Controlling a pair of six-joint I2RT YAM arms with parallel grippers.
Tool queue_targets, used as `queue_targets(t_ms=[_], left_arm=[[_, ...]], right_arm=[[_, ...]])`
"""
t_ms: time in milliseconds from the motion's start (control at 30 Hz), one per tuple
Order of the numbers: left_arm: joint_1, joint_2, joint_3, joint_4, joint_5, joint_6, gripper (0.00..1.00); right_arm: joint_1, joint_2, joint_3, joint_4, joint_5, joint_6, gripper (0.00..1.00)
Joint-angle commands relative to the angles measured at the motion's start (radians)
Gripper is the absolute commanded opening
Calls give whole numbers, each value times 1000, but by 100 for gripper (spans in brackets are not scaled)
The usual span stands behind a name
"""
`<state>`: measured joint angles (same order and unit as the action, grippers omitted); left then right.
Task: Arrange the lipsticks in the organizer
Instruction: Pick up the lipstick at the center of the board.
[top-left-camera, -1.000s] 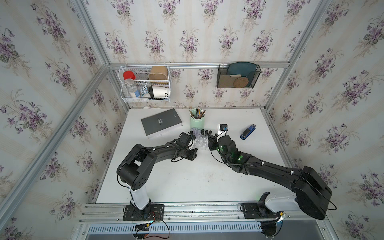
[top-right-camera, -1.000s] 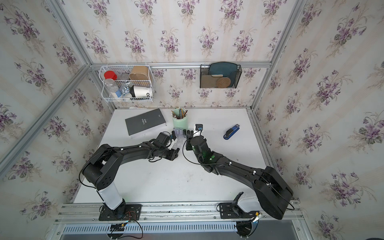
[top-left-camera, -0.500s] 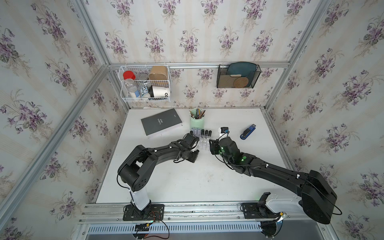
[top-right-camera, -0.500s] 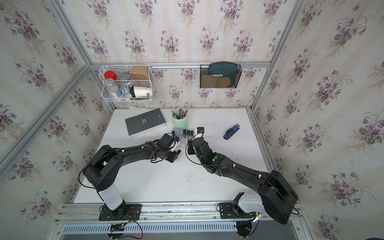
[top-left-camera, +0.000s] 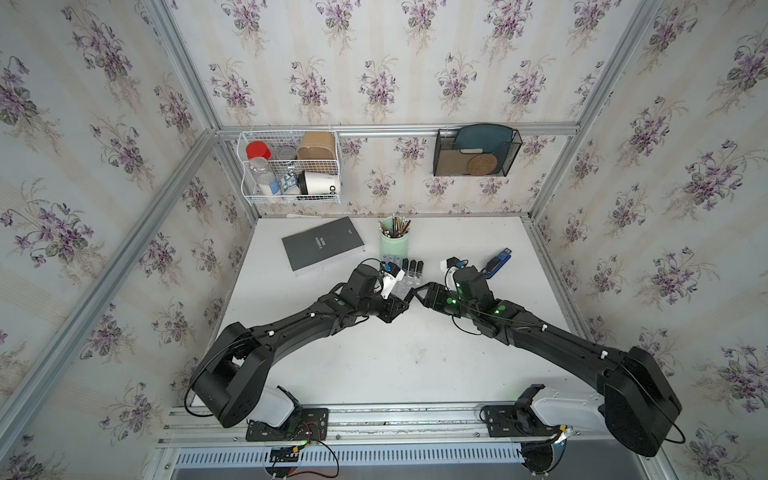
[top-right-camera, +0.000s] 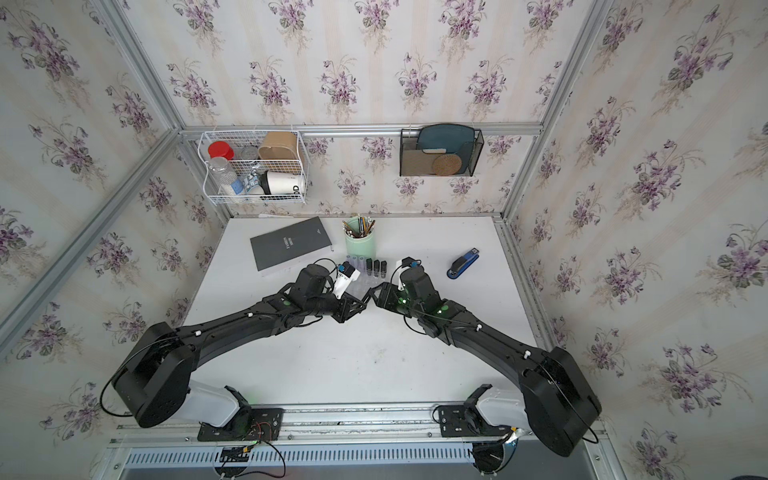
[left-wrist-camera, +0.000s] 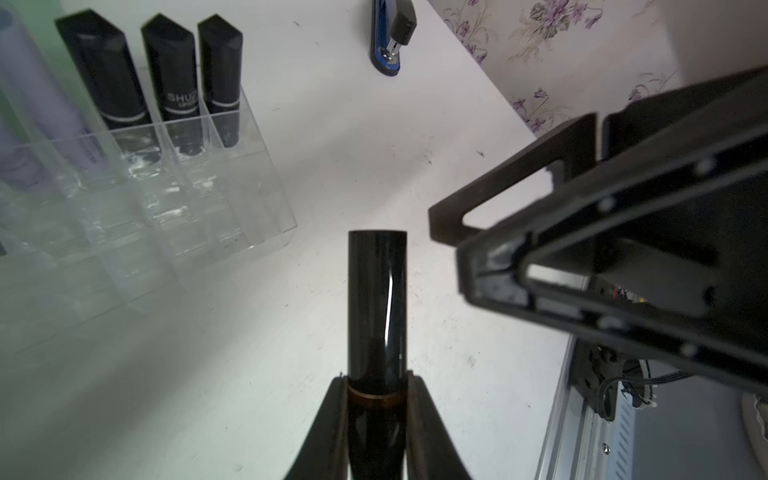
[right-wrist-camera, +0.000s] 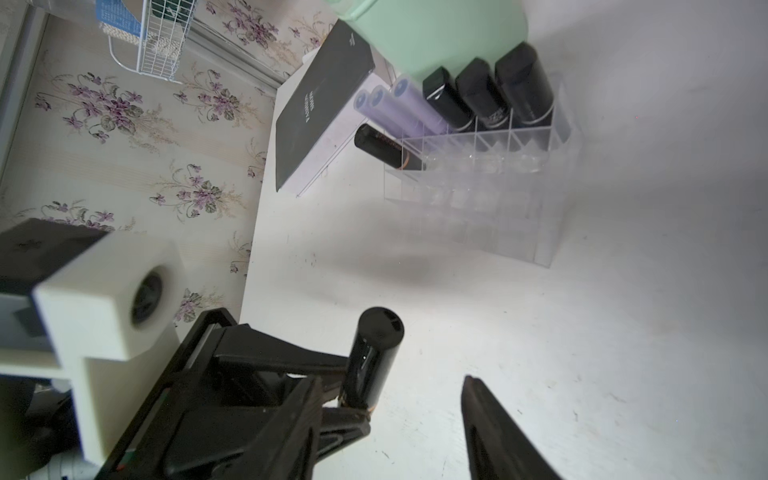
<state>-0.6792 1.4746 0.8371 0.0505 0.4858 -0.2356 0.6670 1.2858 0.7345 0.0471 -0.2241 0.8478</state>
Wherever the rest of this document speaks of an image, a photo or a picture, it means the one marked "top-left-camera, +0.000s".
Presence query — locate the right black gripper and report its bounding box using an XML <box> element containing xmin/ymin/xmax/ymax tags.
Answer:
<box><xmin>410</xmin><ymin>281</ymin><xmax>478</xmax><ymax>322</ymax></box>

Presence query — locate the clear acrylic lipstick organizer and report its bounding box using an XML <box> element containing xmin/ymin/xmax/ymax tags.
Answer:
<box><xmin>383</xmin><ymin>257</ymin><xmax>422</xmax><ymax>299</ymax></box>

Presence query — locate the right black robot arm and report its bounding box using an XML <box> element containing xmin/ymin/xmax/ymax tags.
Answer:
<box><xmin>406</xmin><ymin>282</ymin><xmax>682</xmax><ymax>457</ymax></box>

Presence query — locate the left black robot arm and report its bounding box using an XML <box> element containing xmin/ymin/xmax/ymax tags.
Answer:
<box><xmin>188</xmin><ymin>283</ymin><xmax>409</xmax><ymax>428</ymax></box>

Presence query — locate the teal plate in organizer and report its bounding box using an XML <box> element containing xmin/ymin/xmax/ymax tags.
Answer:
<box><xmin>454</xmin><ymin>123</ymin><xmax>515</xmax><ymax>176</ymax></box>

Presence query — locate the blue black stapler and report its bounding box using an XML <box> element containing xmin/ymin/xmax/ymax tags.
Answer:
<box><xmin>481</xmin><ymin>248</ymin><xmax>512</xmax><ymax>280</ymax></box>

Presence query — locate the green pen cup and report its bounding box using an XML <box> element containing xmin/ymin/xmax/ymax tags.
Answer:
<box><xmin>379</xmin><ymin>215</ymin><xmax>411</xmax><ymax>258</ymax></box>

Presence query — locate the dark grey notebook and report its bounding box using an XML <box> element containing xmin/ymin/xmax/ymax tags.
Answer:
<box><xmin>282</xmin><ymin>217</ymin><xmax>365</xmax><ymax>274</ymax></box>

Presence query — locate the round woven coaster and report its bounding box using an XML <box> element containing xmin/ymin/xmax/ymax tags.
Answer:
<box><xmin>466</xmin><ymin>153</ymin><xmax>498</xmax><ymax>177</ymax></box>

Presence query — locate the white cylindrical cup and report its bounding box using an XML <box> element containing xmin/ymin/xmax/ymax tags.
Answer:
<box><xmin>297</xmin><ymin>170</ymin><xmax>340</xmax><ymax>196</ymax></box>

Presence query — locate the clear plastic bottle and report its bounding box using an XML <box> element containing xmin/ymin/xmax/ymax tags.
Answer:
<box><xmin>249</xmin><ymin>157</ymin><xmax>280</xmax><ymax>197</ymax></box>

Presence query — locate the red lidded jar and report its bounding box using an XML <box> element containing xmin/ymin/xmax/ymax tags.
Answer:
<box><xmin>245</xmin><ymin>141</ymin><xmax>272</xmax><ymax>160</ymax></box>

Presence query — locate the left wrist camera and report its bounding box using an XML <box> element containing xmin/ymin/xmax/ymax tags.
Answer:
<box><xmin>346</xmin><ymin>261</ymin><xmax>405</xmax><ymax>300</ymax></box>

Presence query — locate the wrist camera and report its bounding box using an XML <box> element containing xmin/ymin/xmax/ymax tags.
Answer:
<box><xmin>440</xmin><ymin>257</ymin><xmax>495</xmax><ymax>309</ymax></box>
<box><xmin>346</xmin><ymin>261</ymin><xmax>405</xmax><ymax>300</ymax></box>

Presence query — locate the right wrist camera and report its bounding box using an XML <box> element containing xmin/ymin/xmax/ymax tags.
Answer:
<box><xmin>440</xmin><ymin>257</ymin><xmax>495</xmax><ymax>309</ymax></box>

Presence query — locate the black mesh wall organizer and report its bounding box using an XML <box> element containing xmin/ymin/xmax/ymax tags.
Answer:
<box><xmin>432</xmin><ymin>126</ymin><xmax>523</xmax><ymax>177</ymax></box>

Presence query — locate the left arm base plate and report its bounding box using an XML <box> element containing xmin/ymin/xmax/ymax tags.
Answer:
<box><xmin>245</xmin><ymin>407</ymin><xmax>329</xmax><ymax>442</ymax></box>

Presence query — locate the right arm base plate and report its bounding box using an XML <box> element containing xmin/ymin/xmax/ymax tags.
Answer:
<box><xmin>479</xmin><ymin>404</ymin><xmax>562</xmax><ymax>439</ymax></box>

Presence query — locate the white wire wall basket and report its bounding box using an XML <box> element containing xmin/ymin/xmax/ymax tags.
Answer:
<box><xmin>236</xmin><ymin>128</ymin><xmax>342</xmax><ymax>205</ymax></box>

